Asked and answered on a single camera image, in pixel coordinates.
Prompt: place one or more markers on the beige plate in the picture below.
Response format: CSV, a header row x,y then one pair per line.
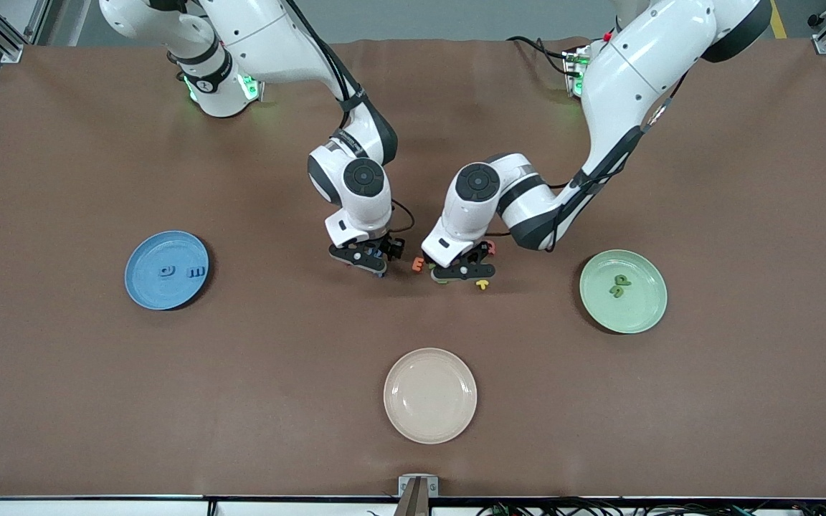
x,y
430,395

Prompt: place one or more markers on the blue foam letter E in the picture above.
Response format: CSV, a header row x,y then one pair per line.
x,y
197,272

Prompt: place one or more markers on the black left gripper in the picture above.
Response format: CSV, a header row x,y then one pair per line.
x,y
480,251

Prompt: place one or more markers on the green foam letter u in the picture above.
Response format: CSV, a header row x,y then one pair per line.
x,y
616,292

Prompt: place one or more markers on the grey metal camera bracket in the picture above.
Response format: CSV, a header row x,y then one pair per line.
x,y
418,491

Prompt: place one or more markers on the white table edge rail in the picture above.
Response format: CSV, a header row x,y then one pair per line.
x,y
97,507

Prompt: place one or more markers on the green foam letter p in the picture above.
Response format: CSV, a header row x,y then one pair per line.
x,y
622,280

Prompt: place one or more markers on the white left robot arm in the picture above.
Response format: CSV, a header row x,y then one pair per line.
x,y
642,64

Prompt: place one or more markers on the orange foam letter E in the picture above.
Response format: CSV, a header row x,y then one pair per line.
x,y
417,264

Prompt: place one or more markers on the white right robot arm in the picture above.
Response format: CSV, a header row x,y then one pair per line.
x,y
262,29

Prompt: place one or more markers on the blue foam letter a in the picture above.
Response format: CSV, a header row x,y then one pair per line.
x,y
162,271

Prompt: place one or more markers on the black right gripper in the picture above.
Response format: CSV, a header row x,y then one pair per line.
x,y
389,246

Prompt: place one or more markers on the brown table cover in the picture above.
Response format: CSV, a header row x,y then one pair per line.
x,y
169,394

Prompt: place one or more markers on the blue plate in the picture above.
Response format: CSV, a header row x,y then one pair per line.
x,y
167,294

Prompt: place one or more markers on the green plate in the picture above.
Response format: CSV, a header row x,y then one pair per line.
x,y
635,308

